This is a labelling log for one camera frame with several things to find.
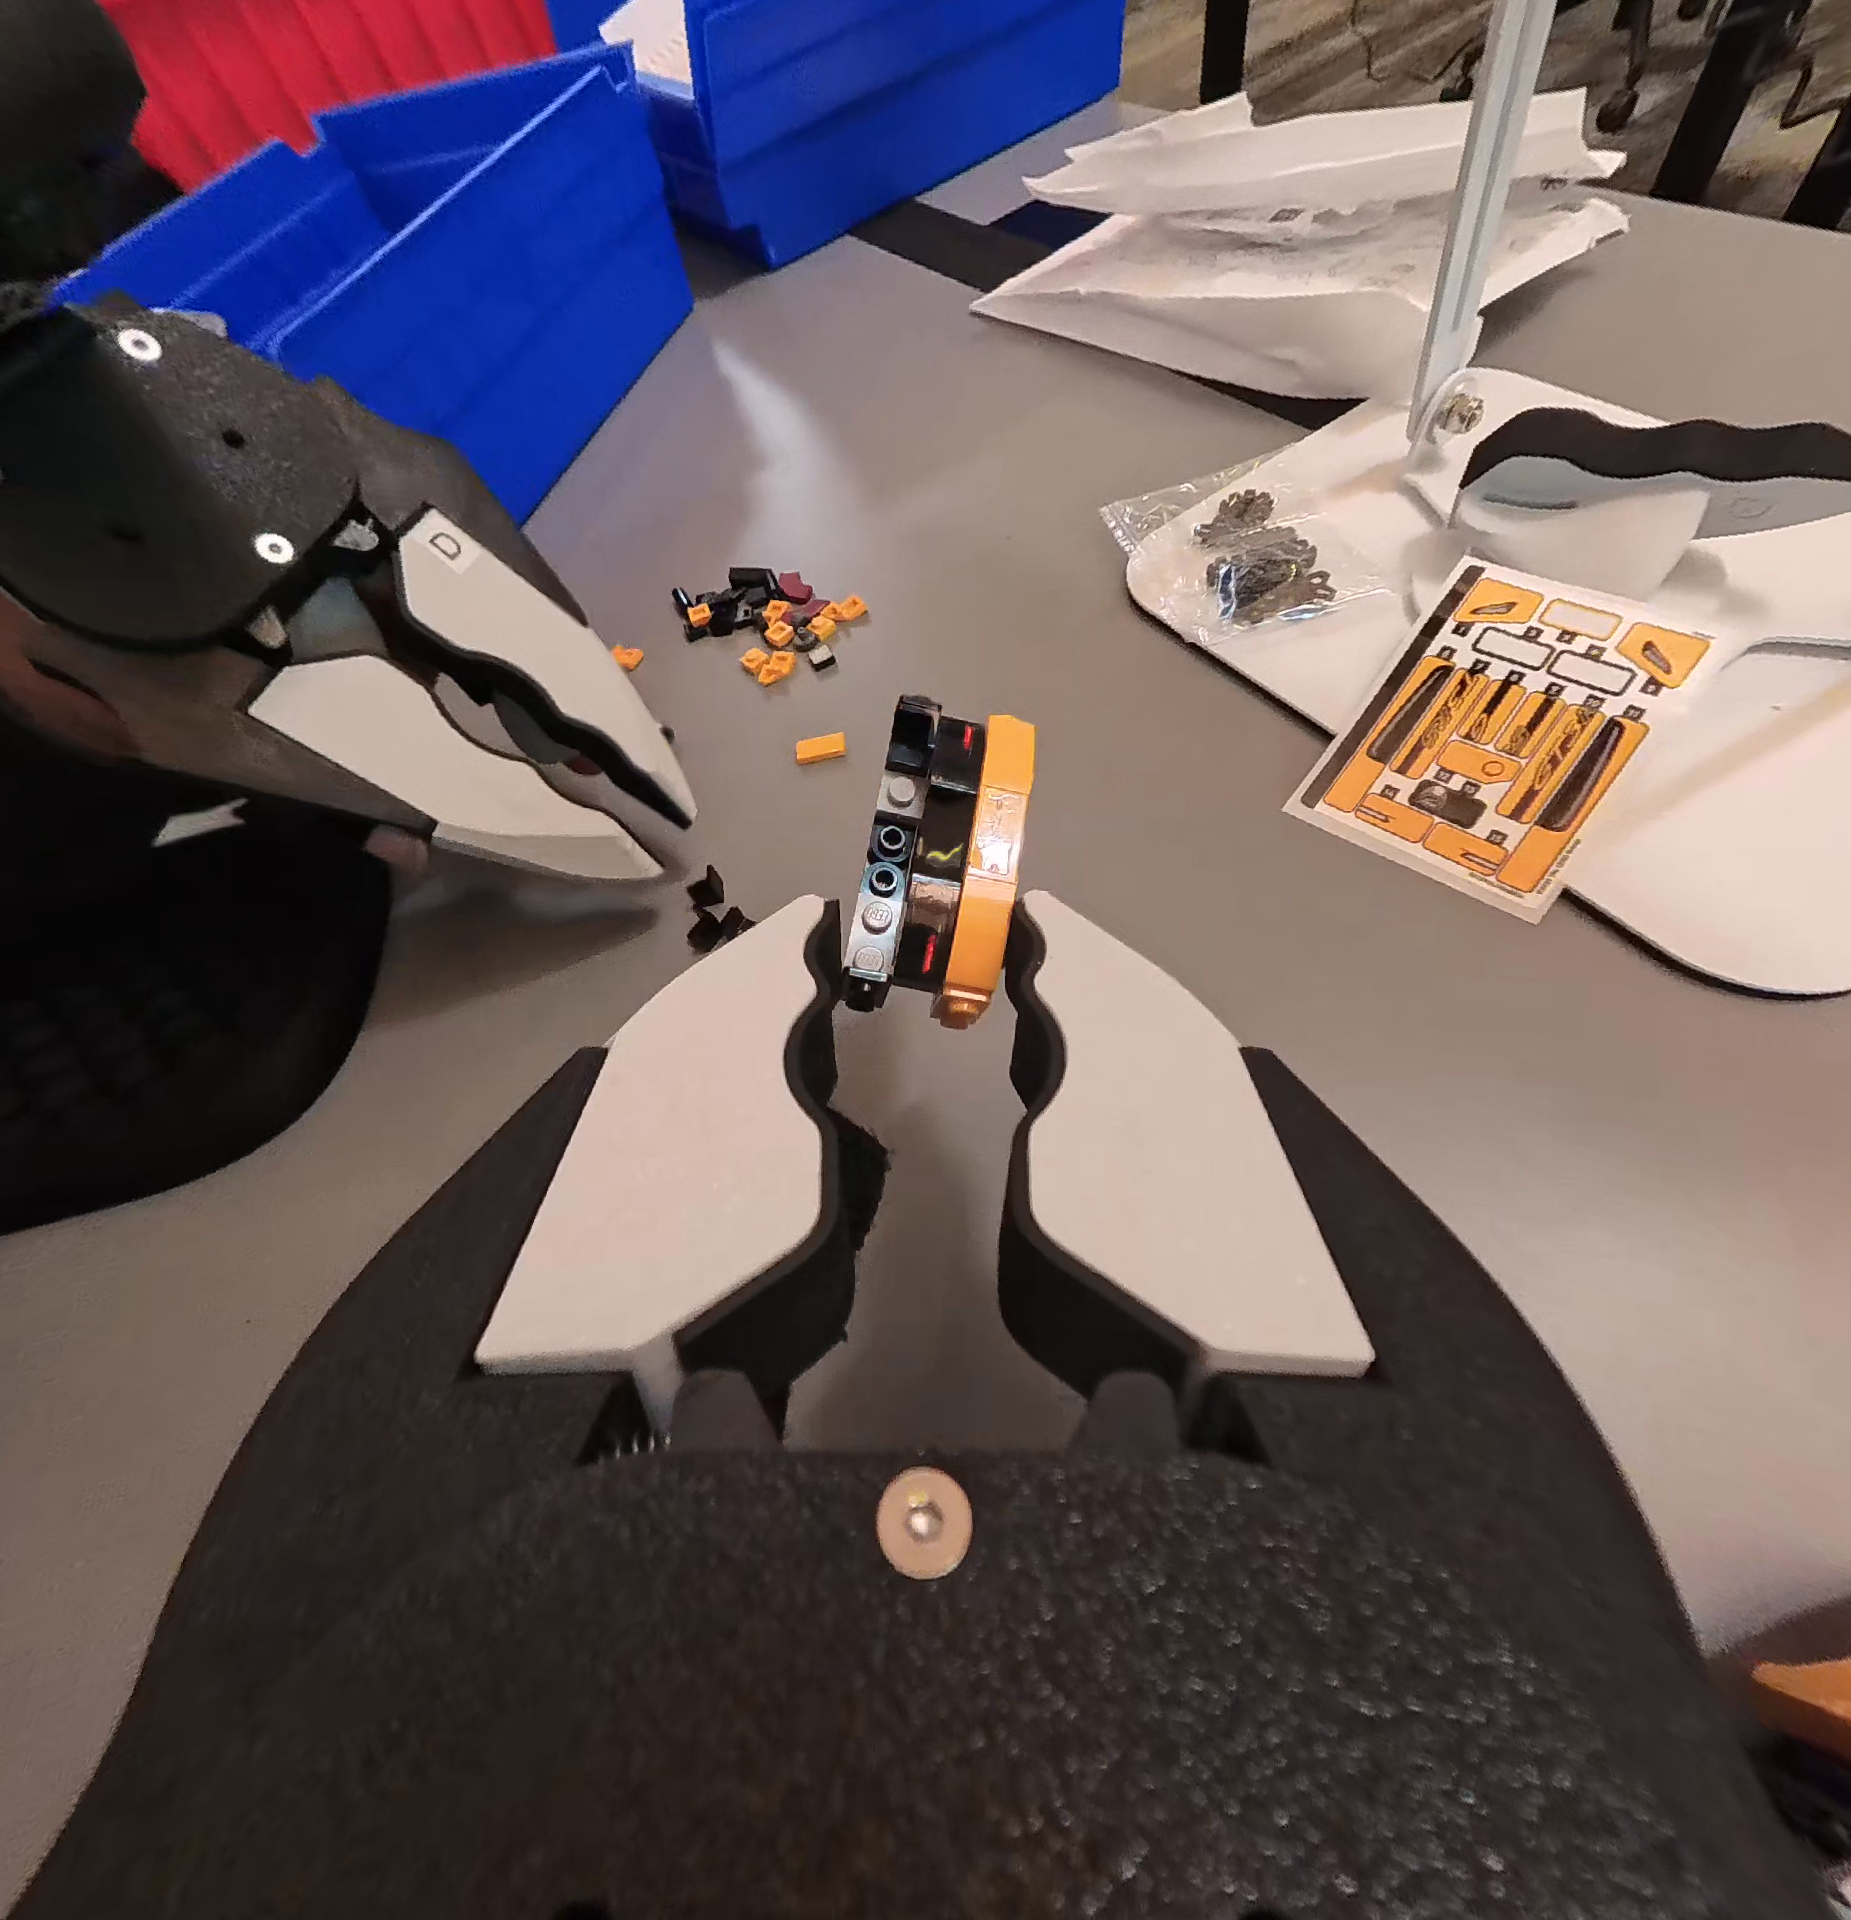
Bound orange and black lego assembly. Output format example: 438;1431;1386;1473
839;694;1040;1033

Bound black office chair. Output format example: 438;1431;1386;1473
1590;0;1851;233

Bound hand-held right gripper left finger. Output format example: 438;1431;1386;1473
476;895;888;1435

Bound pile of small lego pieces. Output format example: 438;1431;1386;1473
667;564;871;690

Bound lego set box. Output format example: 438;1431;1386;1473
1712;1590;1851;1877

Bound clear bag of black parts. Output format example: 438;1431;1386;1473
1099;450;1408;650

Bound lego sticker sheet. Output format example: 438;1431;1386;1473
1284;556;1717;923

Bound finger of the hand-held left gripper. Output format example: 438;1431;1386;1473
390;513;703;832
246;649;674;884

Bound red storage bin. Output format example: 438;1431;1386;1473
108;0;559;189

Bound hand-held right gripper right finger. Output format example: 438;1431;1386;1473
995;888;1377;1440

